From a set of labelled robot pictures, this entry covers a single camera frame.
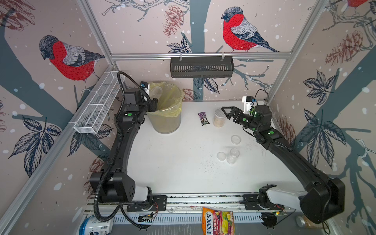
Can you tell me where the wide jar patterned lid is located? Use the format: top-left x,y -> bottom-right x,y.
213,109 -> 227,128

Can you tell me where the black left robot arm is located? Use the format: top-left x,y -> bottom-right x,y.
89,71 -> 158,222

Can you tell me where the white blue-lid container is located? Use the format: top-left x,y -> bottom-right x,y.
77,215 -> 114,235

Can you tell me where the Fox's candy bag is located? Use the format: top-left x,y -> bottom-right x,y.
202,208 -> 235,235

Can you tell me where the grain-filled jar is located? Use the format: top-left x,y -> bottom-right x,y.
296,215 -> 322,229

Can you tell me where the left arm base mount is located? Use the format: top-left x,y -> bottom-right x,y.
126,195 -> 167,212

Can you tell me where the white wire shelf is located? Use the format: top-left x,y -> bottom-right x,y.
74,71 -> 120,134

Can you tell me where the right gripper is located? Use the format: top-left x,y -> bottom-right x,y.
223,105 -> 262,133

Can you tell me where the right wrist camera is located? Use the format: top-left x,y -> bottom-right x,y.
242,96 -> 256,115

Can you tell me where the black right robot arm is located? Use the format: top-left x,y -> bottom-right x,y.
221,105 -> 345,224

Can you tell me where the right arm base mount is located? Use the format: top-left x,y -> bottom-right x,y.
240,184 -> 285,210

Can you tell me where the purple candy packet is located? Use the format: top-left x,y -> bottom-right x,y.
198,112 -> 209,126

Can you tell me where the black hanging basket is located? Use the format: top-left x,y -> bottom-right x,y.
170,56 -> 235,78

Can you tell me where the clear jar lid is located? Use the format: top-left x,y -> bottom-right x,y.
231,135 -> 241,145
216,152 -> 227,162

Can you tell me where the bin with yellow bag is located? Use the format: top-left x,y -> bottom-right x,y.
147,81 -> 184,134

